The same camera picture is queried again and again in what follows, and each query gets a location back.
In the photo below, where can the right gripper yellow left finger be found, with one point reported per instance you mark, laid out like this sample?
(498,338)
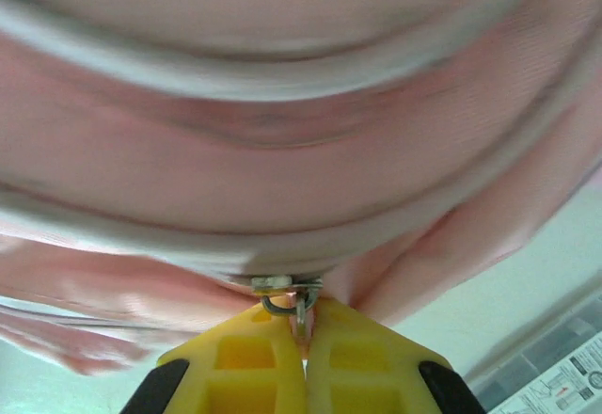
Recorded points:
(235,376)

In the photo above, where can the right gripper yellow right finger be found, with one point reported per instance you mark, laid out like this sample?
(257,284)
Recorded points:
(371,376)

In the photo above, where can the clear plastic labelled box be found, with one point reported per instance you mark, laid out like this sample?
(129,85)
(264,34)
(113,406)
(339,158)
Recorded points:
(555,367)

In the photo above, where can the pink school backpack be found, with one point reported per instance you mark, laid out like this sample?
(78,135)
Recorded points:
(282,150)

